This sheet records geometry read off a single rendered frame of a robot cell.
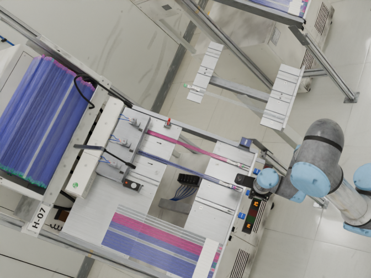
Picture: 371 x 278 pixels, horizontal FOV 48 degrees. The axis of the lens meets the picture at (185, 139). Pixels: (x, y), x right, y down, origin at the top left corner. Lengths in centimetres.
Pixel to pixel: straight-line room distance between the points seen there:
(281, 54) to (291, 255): 122
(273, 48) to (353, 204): 142
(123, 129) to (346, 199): 105
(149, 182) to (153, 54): 229
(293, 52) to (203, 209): 133
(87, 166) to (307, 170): 106
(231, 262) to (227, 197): 61
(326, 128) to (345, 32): 202
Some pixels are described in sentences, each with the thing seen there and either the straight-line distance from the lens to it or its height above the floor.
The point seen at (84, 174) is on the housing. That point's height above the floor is 125.
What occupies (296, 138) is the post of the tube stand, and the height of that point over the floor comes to 31.
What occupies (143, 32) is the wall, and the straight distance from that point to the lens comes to 407.
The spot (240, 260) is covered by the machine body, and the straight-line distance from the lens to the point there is 253.
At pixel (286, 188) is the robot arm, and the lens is 163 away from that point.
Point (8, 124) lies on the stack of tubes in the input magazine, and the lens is 181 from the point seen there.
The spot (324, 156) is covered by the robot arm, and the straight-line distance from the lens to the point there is 125.
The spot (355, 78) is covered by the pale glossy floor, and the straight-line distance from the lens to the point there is 295.
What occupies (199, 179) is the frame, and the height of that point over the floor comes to 66.
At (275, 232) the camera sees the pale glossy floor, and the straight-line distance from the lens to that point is 268.
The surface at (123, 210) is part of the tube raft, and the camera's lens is 195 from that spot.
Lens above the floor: 217
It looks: 37 degrees down
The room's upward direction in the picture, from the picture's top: 55 degrees counter-clockwise
